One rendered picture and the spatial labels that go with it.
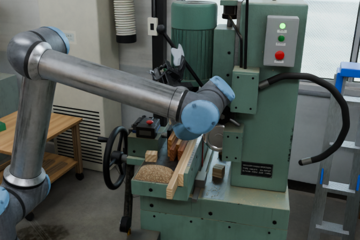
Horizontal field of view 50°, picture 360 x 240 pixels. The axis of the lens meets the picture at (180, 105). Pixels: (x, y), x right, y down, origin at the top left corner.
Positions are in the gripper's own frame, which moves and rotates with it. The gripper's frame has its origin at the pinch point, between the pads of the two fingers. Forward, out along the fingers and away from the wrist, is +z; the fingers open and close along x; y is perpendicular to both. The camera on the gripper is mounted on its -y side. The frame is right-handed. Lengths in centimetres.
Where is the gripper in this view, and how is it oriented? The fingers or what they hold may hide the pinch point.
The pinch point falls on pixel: (165, 58)
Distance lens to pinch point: 141.9
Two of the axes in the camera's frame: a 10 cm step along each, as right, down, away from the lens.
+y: -6.5, -3.5, -6.7
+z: -2.6, -7.3, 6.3
